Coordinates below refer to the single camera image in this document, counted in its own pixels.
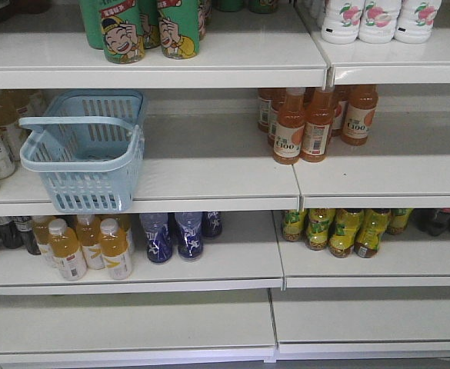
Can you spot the light blue plastic basket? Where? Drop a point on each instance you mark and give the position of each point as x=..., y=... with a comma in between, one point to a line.
x=87, y=149

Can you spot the blue sports drink bottle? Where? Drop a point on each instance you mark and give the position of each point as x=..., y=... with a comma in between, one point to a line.
x=159, y=243
x=189, y=227
x=211, y=224

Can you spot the white left shelf unit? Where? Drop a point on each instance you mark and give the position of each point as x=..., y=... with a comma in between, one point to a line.
x=203, y=152

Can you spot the white shelf unit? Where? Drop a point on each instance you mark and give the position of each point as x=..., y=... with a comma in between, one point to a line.
x=203, y=152
x=392, y=310

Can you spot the yellow lemon tea bottle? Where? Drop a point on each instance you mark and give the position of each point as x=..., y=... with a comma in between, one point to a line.
x=369, y=235
x=347, y=223
x=293, y=224
x=399, y=220
x=319, y=223

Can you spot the orange juice bottle front left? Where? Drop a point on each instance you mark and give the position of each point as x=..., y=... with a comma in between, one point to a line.
x=290, y=127

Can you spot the orange juice bottle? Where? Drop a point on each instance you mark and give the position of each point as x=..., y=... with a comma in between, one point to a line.
x=318, y=119
x=362, y=103
x=290, y=127

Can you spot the orange juice bottle front right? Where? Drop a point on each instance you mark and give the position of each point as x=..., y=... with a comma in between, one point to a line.
x=318, y=119

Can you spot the yellow vitamin drink bottle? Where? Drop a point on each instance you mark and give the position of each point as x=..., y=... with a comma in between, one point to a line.
x=41, y=232
x=87, y=230
x=115, y=252
x=67, y=250

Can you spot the green cartoon tea bottle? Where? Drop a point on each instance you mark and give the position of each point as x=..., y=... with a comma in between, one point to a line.
x=121, y=30
x=178, y=27

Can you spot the white right shelf unit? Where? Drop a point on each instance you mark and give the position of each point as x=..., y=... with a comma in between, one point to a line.
x=392, y=310

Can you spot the white peach drink bottle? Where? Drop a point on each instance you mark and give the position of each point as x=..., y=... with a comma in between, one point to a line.
x=378, y=22
x=342, y=21
x=415, y=20

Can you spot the dark tea bottle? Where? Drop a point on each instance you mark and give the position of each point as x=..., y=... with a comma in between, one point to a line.
x=24, y=226
x=9, y=233

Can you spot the dark cola bottle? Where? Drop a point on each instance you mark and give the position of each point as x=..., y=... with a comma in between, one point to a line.
x=433, y=221

